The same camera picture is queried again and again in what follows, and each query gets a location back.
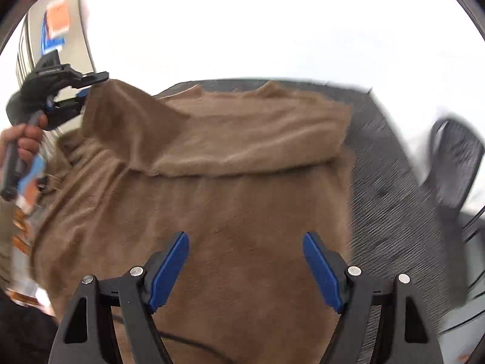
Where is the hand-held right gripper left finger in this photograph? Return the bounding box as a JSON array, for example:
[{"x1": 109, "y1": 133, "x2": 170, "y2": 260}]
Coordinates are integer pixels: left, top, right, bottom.
[{"x1": 47, "y1": 231, "x2": 190, "y2": 364}]

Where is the black cable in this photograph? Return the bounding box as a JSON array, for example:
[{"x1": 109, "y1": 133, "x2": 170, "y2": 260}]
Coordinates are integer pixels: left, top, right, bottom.
[{"x1": 112, "y1": 311, "x2": 243, "y2": 364}]

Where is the black mesh chair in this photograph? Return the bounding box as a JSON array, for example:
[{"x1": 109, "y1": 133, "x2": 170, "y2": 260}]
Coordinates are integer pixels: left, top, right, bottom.
[{"x1": 422, "y1": 117, "x2": 485, "y2": 243}]

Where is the brown fleece sweater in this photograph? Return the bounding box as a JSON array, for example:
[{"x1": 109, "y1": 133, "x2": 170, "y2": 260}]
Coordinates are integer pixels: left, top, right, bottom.
[{"x1": 30, "y1": 79, "x2": 355, "y2": 364}]

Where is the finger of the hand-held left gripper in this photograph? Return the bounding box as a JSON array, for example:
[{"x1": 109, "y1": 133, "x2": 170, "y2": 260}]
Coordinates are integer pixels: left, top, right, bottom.
[
  {"x1": 53, "y1": 70, "x2": 110, "y2": 89},
  {"x1": 43, "y1": 87, "x2": 92, "y2": 130}
]

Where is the blue tissue pack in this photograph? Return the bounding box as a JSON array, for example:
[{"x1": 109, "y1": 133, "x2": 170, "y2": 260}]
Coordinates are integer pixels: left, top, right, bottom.
[{"x1": 41, "y1": 11, "x2": 65, "y2": 56}]

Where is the black dotted tablecloth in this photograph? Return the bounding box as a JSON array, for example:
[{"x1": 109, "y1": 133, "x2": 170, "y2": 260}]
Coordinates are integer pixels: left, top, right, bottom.
[{"x1": 155, "y1": 79, "x2": 470, "y2": 364}]

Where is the person's left hand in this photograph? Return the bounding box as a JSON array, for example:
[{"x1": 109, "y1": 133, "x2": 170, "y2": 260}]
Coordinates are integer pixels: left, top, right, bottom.
[{"x1": 0, "y1": 114, "x2": 50, "y2": 177}]

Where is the grey cabinet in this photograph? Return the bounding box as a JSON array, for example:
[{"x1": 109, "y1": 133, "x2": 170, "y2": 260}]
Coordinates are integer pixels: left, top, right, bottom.
[{"x1": 15, "y1": 0, "x2": 97, "y2": 95}]

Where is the orange tissue pack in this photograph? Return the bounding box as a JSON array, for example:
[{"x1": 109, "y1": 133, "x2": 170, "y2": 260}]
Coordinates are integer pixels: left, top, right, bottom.
[{"x1": 47, "y1": 0, "x2": 71, "y2": 40}]

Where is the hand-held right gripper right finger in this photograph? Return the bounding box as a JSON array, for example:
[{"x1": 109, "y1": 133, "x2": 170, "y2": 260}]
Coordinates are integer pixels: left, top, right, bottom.
[{"x1": 302, "y1": 231, "x2": 444, "y2": 364}]

